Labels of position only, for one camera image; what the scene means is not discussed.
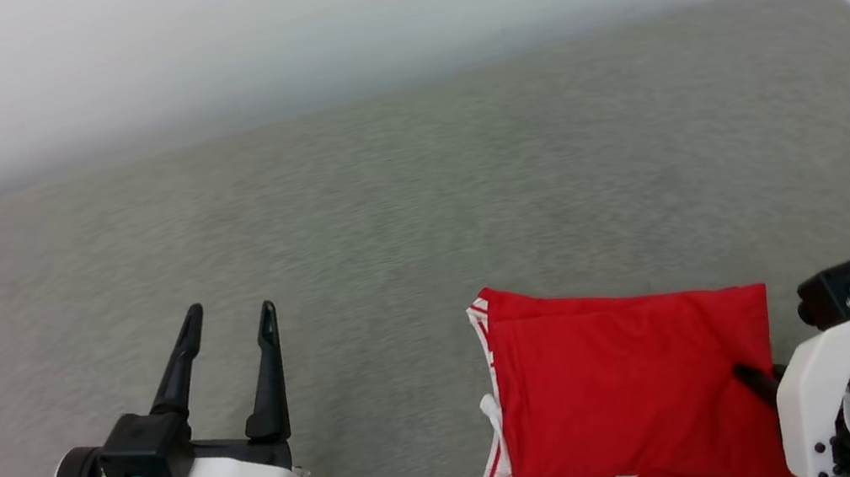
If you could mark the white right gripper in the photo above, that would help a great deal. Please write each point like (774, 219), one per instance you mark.
(821, 397)

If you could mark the red shirt with white sleeves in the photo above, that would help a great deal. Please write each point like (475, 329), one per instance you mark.
(636, 384)

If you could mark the grey fabric sofa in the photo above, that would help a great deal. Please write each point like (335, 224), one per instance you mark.
(403, 208)

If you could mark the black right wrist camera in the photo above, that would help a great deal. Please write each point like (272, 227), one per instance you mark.
(826, 294)

